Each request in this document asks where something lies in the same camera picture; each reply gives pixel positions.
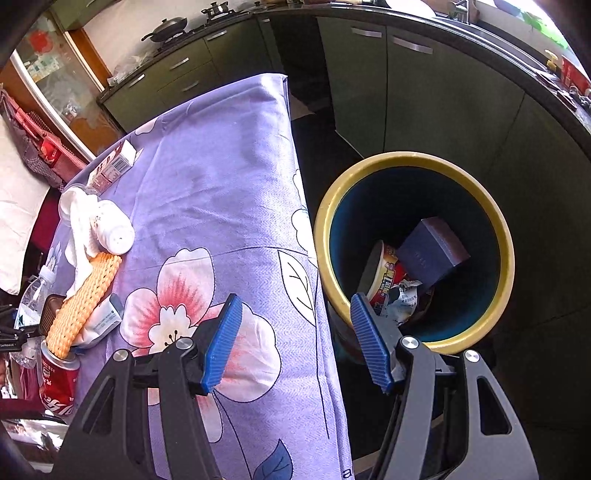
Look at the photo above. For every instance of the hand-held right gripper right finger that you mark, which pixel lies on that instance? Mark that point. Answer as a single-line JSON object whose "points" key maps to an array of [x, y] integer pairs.
{"points": [[371, 341]]}

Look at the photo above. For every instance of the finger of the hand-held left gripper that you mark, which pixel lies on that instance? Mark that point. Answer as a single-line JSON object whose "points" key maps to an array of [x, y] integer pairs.
{"points": [[18, 336]]}

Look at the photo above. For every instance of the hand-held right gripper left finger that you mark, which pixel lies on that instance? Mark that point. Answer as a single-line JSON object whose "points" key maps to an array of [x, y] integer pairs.
{"points": [[221, 341]]}

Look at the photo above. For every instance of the clear plastic water bottle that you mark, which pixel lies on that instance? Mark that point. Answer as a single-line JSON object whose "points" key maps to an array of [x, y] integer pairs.
{"points": [[34, 290]]}

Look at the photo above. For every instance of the red soda can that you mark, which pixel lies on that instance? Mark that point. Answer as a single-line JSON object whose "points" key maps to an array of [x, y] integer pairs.
{"points": [[57, 383]]}

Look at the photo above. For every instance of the orange foam fruit net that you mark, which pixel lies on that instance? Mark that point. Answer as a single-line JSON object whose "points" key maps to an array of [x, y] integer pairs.
{"points": [[78, 304]]}

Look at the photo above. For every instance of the white squeeze tube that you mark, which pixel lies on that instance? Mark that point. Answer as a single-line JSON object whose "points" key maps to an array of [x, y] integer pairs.
{"points": [[104, 318]]}

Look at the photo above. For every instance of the white cloth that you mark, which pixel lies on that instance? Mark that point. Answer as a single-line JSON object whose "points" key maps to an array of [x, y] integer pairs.
{"points": [[18, 207], [78, 230]]}

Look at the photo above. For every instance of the white plastic bottle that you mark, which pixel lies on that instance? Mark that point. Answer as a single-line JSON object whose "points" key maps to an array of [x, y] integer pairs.
{"points": [[113, 230]]}

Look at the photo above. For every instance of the yellow-rimmed blue trash bin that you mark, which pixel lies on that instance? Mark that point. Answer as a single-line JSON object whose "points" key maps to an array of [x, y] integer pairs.
{"points": [[406, 160]]}

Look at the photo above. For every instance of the brown packet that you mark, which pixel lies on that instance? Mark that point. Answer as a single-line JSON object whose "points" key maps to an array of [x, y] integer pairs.
{"points": [[51, 314]]}

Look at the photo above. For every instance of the crumpled printed wrapper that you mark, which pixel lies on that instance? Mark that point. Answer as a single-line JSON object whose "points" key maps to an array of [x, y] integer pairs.
{"points": [[408, 300]]}

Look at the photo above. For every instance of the instant noodle cup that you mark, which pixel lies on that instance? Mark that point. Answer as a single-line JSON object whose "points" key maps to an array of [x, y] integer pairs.
{"points": [[385, 277]]}

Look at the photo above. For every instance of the dark blue cardboard box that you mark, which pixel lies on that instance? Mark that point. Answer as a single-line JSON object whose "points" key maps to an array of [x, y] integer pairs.
{"points": [[429, 254]]}

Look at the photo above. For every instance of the red wooden chair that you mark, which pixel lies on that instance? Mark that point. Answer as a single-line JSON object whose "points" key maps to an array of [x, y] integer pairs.
{"points": [[44, 221]]}

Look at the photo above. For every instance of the white hanging cloth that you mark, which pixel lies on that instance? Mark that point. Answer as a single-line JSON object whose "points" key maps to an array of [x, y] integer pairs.
{"points": [[18, 207]]}

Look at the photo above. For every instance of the purple floral tablecloth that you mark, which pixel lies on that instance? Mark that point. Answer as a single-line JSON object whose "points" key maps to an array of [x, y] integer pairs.
{"points": [[221, 184]]}

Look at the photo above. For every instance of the red and white carton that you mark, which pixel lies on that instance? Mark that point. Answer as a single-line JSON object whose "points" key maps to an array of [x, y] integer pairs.
{"points": [[113, 166]]}

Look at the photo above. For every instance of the green kitchen cabinets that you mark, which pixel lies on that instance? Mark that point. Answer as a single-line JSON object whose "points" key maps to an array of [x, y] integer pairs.
{"points": [[415, 92]]}

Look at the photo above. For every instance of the glass sliding door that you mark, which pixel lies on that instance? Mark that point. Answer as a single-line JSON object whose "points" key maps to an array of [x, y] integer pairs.
{"points": [[51, 78]]}

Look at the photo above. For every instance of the clear plastic bag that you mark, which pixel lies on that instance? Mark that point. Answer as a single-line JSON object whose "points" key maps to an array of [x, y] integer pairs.
{"points": [[134, 64]]}

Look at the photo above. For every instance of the black wok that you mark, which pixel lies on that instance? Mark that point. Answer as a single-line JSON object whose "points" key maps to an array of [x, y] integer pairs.
{"points": [[168, 28]]}

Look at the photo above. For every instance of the small metal pot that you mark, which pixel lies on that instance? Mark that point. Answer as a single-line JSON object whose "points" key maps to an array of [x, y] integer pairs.
{"points": [[218, 11]]}

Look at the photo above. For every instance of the small red box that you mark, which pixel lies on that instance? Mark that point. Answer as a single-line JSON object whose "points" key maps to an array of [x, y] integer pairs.
{"points": [[575, 76]]}

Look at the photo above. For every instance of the metal kitchen faucet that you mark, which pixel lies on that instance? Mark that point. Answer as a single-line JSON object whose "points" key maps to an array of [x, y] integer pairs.
{"points": [[461, 10]]}

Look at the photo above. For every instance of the kitchen window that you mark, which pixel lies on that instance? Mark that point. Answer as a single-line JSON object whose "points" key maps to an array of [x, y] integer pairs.
{"points": [[521, 18]]}

